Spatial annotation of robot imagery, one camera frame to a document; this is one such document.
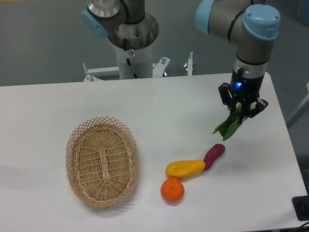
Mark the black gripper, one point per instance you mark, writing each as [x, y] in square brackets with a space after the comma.
[245, 91]

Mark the oval wicker basket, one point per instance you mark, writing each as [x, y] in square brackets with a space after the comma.
[102, 162]

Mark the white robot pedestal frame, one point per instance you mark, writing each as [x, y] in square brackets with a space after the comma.
[131, 64]

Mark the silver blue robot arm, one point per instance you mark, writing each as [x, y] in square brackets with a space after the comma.
[249, 24]

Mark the green leafy vegetable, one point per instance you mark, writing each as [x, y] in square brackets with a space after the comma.
[228, 127]

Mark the black box at edge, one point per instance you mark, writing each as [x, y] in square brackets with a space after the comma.
[301, 207]

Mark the purple sweet potato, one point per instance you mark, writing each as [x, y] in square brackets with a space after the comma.
[212, 155]

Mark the orange mandarin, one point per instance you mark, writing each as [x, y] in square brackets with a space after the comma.
[172, 190]

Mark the yellow papaya half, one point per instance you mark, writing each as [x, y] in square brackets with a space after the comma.
[184, 168]

